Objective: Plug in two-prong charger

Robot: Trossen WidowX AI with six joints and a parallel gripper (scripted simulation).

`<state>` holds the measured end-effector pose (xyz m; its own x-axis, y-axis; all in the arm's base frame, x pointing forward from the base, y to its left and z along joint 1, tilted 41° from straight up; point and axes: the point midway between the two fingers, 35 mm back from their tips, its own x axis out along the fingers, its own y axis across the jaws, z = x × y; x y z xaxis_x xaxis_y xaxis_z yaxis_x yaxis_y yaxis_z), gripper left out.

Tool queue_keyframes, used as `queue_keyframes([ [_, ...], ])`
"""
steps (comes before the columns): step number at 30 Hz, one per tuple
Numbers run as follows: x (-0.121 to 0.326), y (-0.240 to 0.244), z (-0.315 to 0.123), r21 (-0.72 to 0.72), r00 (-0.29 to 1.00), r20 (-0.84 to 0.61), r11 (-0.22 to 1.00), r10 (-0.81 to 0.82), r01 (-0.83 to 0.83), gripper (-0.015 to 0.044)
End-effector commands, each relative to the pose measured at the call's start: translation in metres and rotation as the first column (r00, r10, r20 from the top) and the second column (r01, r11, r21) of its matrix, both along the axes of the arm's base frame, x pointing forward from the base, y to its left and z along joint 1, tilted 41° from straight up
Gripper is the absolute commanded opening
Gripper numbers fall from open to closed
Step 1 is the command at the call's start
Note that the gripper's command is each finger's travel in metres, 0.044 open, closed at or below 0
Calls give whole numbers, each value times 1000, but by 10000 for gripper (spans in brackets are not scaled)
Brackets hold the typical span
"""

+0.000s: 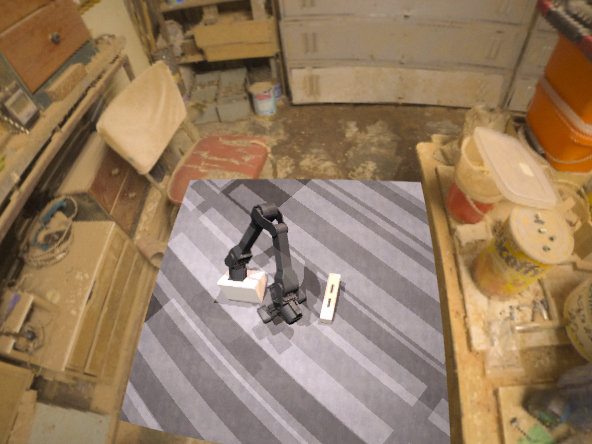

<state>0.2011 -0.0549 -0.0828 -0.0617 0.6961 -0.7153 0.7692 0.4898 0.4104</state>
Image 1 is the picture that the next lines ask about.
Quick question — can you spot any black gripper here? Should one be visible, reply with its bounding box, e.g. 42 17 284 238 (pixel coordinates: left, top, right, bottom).
256 286 307 324

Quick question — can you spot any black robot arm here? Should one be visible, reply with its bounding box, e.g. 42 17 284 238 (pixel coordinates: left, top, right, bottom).
224 203 303 325

